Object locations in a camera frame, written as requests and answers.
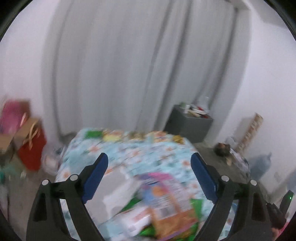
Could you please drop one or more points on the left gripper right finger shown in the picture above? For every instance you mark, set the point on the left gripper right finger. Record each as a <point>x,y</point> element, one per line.
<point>251,221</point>

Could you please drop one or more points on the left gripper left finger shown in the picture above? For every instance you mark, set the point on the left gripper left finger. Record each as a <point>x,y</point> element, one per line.
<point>46,220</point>

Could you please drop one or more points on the empty blue water jug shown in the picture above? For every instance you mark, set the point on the empty blue water jug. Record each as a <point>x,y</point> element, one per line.
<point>259,165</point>

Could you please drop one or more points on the green snack wrapper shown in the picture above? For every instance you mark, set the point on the green snack wrapper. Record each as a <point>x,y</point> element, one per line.
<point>149,230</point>

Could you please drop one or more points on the red gift bag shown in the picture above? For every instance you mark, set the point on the red gift bag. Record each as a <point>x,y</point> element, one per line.
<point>30,141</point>

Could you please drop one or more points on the dark brown box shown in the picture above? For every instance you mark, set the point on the dark brown box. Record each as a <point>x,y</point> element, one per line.
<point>222,150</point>

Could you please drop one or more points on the pink snack package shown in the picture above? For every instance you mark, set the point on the pink snack package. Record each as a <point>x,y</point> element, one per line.
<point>172,214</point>

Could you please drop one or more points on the grey storage cabinet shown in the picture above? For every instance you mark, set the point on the grey storage cabinet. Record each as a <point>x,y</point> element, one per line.
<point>188,126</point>

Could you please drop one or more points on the floral blue tablecloth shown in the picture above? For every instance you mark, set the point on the floral blue tablecloth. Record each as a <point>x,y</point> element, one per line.
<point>126,159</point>

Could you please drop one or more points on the white curtain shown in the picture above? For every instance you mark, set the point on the white curtain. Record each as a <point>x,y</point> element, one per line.
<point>124,64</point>

